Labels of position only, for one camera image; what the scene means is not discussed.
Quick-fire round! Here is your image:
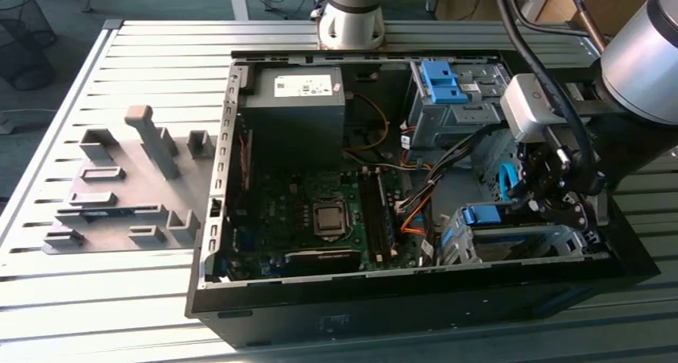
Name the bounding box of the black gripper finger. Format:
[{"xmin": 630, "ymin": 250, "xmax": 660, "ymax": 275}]
[
  {"xmin": 540, "ymin": 194, "xmax": 605, "ymax": 229},
  {"xmin": 513, "ymin": 142, "xmax": 572, "ymax": 213}
]

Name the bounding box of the blue wire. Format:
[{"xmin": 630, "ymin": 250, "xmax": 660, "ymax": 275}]
[{"xmin": 497, "ymin": 160, "xmax": 524, "ymax": 205}]

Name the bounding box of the hard disk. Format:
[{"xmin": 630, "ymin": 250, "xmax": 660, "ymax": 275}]
[{"xmin": 442, "ymin": 202, "xmax": 562, "ymax": 263}]

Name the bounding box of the metal disk bay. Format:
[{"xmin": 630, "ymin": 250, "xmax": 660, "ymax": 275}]
[{"xmin": 437, "ymin": 199, "xmax": 605, "ymax": 267}]

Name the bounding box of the metal drive cage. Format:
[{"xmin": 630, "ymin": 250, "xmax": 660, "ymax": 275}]
[{"xmin": 407, "ymin": 60, "xmax": 520, "ymax": 149}]

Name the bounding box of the blue drive latch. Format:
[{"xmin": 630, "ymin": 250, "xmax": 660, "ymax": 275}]
[{"xmin": 421, "ymin": 60, "xmax": 472, "ymax": 105}]

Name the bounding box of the black RAM stick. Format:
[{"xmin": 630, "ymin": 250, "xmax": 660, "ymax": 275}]
[
  {"xmin": 359, "ymin": 167, "xmax": 386, "ymax": 263},
  {"xmin": 373, "ymin": 166, "xmax": 399, "ymax": 260}
]

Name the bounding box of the brown wooden cabinet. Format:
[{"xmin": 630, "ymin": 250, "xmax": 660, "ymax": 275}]
[{"xmin": 540, "ymin": 0, "xmax": 664, "ymax": 37}]

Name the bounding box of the CPU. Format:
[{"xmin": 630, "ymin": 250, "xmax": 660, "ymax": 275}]
[{"xmin": 317, "ymin": 209, "xmax": 346, "ymax": 231}]

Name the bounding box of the CPU socket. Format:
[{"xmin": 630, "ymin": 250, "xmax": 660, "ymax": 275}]
[{"xmin": 310, "ymin": 197, "xmax": 353, "ymax": 243}]

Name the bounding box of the black open PC case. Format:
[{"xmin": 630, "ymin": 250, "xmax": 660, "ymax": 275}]
[{"xmin": 183, "ymin": 48, "xmax": 662, "ymax": 348}]

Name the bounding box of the black graphics card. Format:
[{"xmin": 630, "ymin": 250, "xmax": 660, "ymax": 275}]
[{"xmin": 285, "ymin": 248, "xmax": 362, "ymax": 276}]

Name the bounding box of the grey power supply unit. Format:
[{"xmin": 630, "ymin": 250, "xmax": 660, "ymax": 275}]
[{"xmin": 239, "ymin": 65, "xmax": 350, "ymax": 164}]

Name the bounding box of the green motherboard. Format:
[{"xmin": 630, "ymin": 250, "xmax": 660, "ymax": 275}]
[{"xmin": 227, "ymin": 168, "xmax": 425, "ymax": 280}]

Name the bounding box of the white-framed wooden desk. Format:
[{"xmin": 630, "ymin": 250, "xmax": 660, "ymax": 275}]
[{"xmin": 0, "ymin": 0, "xmax": 562, "ymax": 22}]

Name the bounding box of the grey parts rack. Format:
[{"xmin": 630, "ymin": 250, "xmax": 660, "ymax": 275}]
[{"xmin": 42, "ymin": 104, "xmax": 214, "ymax": 257}]

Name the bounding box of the green RAM stick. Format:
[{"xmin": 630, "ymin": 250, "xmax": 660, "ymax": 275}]
[{"xmin": 79, "ymin": 208, "xmax": 137, "ymax": 222}]

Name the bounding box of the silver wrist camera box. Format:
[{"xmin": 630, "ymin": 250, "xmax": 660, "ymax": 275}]
[{"xmin": 501, "ymin": 73, "xmax": 568, "ymax": 142}]

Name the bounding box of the black cable bundle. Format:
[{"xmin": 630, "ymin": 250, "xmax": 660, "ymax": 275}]
[{"xmin": 394, "ymin": 118, "xmax": 520, "ymax": 217}]

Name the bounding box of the orange flat wire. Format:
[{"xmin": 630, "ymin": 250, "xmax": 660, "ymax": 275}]
[{"xmin": 399, "ymin": 207, "xmax": 429, "ymax": 236}]

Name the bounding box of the thin yellow wire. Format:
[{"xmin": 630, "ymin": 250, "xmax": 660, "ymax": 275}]
[{"xmin": 342, "ymin": 92, "xmax": 393, "ymax": 153}]

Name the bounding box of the braided dark cable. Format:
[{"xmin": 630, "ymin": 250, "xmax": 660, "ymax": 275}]
[{"xmin": 562, "ymin": 0, "xmax": 610, "ymax": 51}]

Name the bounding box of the red twisted wire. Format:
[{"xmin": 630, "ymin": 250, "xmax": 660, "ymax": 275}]
[{"xmin": 239, "ymin": 132, "xmax": 254, "ymax": 191}]

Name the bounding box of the black wire waste basket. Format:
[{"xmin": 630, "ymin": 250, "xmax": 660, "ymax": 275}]
[{"xmin": 0, "ymin": 0, "xmax": 59, "ymax": 91}]

